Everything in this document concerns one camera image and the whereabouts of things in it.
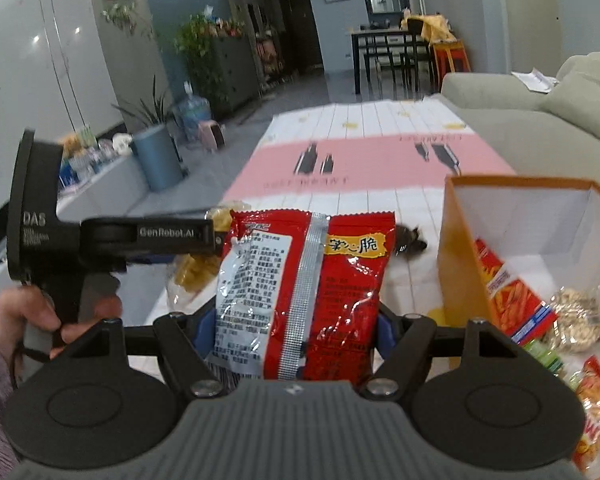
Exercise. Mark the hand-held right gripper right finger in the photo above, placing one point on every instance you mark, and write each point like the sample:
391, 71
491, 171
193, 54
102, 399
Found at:
385, 332

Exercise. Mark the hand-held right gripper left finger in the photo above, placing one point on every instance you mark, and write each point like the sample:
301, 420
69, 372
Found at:
207, 327

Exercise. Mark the red silver snack packet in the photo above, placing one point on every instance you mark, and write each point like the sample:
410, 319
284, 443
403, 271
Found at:
340, 300

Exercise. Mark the clear yellow noodle snack bag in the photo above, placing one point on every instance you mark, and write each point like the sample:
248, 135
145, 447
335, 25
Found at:
195, 270

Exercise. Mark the orange cardboard box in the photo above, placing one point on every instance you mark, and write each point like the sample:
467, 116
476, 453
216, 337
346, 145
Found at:
455, 270

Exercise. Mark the long red snack packet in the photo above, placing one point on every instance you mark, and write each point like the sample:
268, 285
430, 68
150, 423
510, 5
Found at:
510, 295

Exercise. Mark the green snack packet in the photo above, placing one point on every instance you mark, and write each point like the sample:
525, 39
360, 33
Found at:
545, 357

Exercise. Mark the clear peanut bag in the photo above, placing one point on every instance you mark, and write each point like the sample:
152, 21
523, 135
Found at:
577, 322

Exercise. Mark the orange snack packet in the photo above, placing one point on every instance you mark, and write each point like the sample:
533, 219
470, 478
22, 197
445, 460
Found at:
597, 405

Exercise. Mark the person's left hand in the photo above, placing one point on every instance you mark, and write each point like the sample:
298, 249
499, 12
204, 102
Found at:
27, 307

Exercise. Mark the clutter of small bottles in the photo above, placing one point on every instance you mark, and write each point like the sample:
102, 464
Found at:
87, 160

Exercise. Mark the dark snack packet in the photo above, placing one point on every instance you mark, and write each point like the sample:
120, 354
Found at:
411, 240

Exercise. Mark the blue grey plant pot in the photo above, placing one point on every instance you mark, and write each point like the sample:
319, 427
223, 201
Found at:
157, 160

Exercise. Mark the potted leafy plant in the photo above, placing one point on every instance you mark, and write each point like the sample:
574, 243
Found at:
147, 107

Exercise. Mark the pink white printed tablecloth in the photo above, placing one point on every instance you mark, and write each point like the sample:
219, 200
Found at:
360, 160

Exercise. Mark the pink stool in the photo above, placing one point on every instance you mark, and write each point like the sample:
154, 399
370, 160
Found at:
212, 135

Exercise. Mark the blue water jug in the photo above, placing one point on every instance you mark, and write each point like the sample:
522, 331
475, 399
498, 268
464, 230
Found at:
195, 110

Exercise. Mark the hanging white flower plant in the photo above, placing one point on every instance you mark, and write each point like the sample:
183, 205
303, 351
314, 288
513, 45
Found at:
125, 17

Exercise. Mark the large flowering plant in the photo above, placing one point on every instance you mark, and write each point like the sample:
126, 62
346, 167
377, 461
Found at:
200, 45

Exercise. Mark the grey sofa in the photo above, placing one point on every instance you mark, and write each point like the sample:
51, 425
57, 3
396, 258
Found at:
505, 120

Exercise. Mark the grey green cabinet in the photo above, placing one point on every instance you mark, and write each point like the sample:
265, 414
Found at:
237, 70

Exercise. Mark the black dining chair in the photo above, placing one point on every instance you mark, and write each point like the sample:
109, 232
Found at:
415, 60
380, 60

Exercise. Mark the red stools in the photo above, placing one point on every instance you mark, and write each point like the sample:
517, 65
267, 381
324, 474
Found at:
452, 62

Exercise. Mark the shelf rack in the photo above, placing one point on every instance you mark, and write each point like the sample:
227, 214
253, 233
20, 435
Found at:
269, 45

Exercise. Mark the papers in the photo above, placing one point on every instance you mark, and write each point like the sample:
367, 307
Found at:
532, 80

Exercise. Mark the black dining table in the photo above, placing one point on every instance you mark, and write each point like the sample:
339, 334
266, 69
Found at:
380, 32

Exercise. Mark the beige sofa cushion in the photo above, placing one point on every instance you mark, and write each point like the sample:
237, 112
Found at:
585, 102

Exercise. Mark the yellow cloth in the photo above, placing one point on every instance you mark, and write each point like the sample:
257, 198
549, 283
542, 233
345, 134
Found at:
430, 27

